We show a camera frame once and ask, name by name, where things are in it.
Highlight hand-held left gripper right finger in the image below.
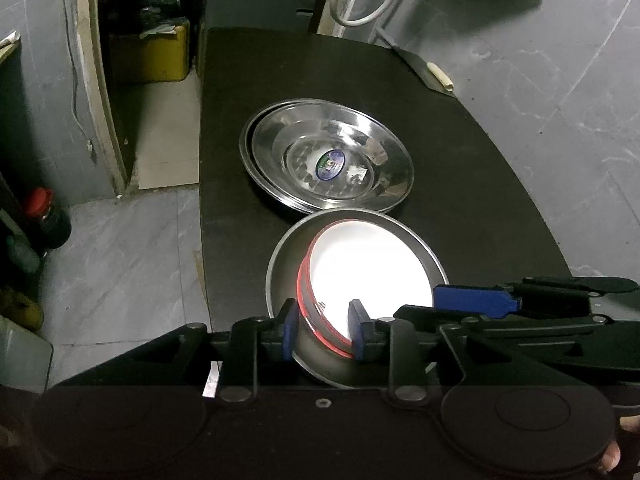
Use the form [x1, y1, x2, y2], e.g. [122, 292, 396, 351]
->
[348, 298, 576, 404]

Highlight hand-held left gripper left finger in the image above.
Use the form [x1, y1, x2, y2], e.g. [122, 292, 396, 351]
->
[132, 298, 301, 404]

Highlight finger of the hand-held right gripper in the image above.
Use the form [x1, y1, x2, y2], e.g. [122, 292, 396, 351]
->
[433, 275, 640, 319]
[394, 304, 619, 340]

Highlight steel bowl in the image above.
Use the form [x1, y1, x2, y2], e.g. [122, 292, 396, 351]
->
[265, 207, 451, 391]

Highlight white bowl with red rim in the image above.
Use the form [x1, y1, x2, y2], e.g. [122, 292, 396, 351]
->
[296, 219, 435, 360]

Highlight steel plate with sticker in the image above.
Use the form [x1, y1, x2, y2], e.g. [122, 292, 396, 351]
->
[250, 102, 416, 212]

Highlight large steel plate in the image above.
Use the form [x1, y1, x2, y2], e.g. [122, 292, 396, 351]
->
[238, 99, 351, 215]

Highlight person's right hand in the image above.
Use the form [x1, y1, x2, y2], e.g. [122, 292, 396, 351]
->
[600, 417, 626, 473]

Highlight dark bottle with red cap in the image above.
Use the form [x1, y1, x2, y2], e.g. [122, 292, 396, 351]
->
[24, 187, 73, 252]

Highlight white plastic container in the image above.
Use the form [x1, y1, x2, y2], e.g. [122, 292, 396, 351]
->
[0, 316, 54, 395]

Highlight yellow bottle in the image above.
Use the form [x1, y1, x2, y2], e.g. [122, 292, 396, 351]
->
[0, 286, 45, 332]

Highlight green bottle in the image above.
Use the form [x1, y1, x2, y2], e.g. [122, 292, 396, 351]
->
[5, 234, 42, 275]

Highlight yellow box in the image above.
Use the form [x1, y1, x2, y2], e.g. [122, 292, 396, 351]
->
[109, 16, 194, 85]

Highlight cleaver with cream handle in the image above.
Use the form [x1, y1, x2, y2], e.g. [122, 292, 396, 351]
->
[375, 29, 458, 98]

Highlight thin wall wire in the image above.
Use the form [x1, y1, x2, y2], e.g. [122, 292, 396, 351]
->
[59, 0, 97, 163]

